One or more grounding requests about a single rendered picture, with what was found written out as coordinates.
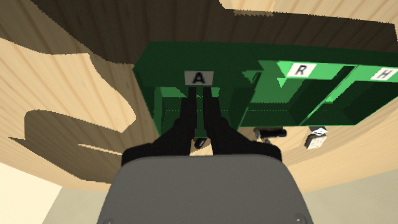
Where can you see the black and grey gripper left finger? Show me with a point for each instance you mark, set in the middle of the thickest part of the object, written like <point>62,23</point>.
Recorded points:
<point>177,140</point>

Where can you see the green rack of bins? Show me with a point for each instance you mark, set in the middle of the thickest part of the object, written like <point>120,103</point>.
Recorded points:
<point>299,83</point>

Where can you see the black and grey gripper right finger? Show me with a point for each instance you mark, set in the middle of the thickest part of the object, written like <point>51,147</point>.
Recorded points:
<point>224,139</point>

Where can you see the white domino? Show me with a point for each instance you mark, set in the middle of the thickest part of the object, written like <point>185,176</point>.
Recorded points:
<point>316,141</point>

